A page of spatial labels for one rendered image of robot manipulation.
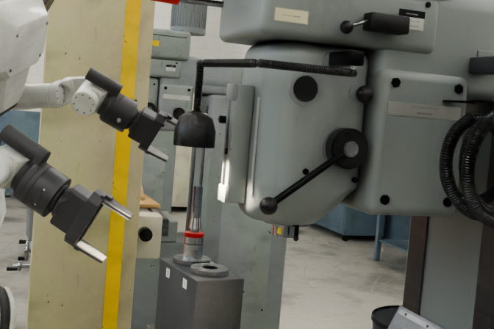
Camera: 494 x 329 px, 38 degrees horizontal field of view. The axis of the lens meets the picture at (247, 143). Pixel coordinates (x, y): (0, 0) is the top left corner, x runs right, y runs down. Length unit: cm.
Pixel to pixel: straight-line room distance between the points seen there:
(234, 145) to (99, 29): 177
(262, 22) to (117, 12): 185
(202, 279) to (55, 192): 42
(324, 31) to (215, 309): 72
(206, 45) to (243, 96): 941
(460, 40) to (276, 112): 37
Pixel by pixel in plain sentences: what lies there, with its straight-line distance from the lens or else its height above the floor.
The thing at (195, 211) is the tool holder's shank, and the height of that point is 125.
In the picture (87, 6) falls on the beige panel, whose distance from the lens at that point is 296.
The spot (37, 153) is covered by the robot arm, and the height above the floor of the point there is 139.
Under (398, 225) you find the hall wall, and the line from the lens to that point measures 886.
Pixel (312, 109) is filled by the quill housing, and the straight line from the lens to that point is 122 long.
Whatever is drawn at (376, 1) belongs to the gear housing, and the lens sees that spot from 126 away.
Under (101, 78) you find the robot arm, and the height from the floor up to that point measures 155.
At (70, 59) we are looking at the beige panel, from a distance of 294.
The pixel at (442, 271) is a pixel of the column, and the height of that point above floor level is 121.
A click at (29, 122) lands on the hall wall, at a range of 1022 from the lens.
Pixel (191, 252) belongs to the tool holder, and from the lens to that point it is 173.
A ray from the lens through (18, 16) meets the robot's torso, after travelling 158.
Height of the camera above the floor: 151
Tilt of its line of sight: 3 degrees down
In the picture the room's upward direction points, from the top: 5 degrees clockwise
